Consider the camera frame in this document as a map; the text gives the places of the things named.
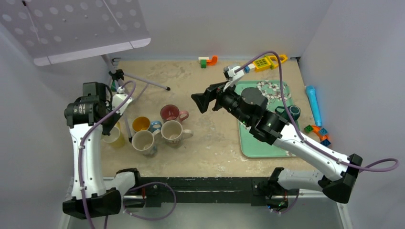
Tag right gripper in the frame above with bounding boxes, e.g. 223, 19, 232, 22
191, 79, 252, 126

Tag blue mug yellow inside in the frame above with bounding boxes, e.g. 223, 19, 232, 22
132, 116, 162, 133

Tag beige floral mug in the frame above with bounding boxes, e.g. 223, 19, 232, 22
131, 130, 161, 156
161, 120, 194, 148

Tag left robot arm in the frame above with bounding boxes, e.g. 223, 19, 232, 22
63, 82, 142, 220

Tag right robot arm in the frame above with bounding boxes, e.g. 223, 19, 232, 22
191, 83, 362, 204

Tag orange green toy blocks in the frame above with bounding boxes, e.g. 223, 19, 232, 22
198, 55, 218, 68

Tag green floral tray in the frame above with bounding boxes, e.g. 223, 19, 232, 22
235, 80, 295, 158

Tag yellow toy phone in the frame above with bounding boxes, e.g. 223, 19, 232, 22
244, 55, 279, 73

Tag perforated music stand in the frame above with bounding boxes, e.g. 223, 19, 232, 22
0, 0, 171, 143

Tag blue toy microphone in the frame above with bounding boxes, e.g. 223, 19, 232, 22
305, 85, 322, 126

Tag colourful toy blocks cluster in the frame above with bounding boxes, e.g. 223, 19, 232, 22
304, 125, 331, 147

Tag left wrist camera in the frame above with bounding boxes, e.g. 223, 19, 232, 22
111, 86, 133, 116

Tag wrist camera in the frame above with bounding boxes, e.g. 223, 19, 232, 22
223, 65, 245, 91
111, 86, 133, 116

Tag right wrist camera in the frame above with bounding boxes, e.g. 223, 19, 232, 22
223, 65, 245, 91

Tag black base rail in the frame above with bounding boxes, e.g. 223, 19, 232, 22
112, 176, 299, 208

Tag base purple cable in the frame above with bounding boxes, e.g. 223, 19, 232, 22
122, 181, 177, 221

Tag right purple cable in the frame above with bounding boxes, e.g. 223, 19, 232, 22
235, 51, 400, 173

